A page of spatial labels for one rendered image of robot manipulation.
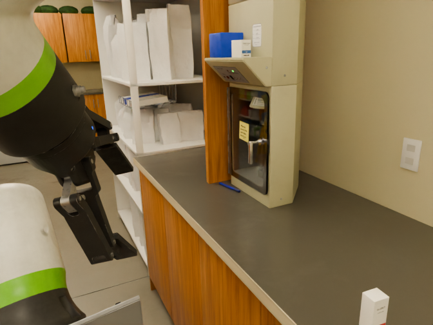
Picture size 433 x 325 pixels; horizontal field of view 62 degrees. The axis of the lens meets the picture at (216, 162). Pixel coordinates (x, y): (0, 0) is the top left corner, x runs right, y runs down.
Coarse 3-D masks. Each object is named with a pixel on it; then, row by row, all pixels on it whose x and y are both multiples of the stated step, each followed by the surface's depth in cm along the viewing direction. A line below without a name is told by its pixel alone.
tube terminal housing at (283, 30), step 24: (264, 0) 122; (288, 0) 120; (240, 24) 139; (264, 24) 125; (288, 24) 123; (264, 48) 127; (288, 48) 125; (288, 72) 128; (288, 96) 130; (288, 120) 133; (288, 144) 136; (288, 168) 139; (288, 192) 142
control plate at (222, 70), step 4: (216, 68) 144; (220, 68) 141; (224, 68) 138; (228, 68) 135; (232, 68) 132; (220, 72) 145; (224, 72) 142; (228, 72) 139; (232, 72) 136; (236, 72) 132; (228, 76) 143; (232, 76) 140; (236, 76) 136; (240, 76) 133; (228, 80) 147; (232, 80) 144; (236, 80) 140; (240, 80) 137; (244, 80) 134
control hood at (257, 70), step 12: (216, 60) 137; (228, 60) 128; (240, 60) 120; (252, 60) 120; (264, 60) 122; (216, 72) 149; (240, 72) 130; (252, 72) 122; (264, 72) 124; (252, 84) 133; (264, 84) 125
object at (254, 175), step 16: (240, 96) 145; (256, 96) 134; (240, 112) 147; (256, 112) 135; (256, 128) 137; (240, 144) 151; (256, 144) 139; (240, 160) 153; (256, 160) 141; (240, 176) 155; (256, 176) 143
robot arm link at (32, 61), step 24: (0, 0) 22; (24, 0) 24; (0, 24) 23; (24, 24) 25; (0, 48) 24; (24, 48) 26; (48, 48) 29; (0, 72) 25; (24, 72) 26; (48, 72) 28; (0, 96) 26; (24, 96) 27
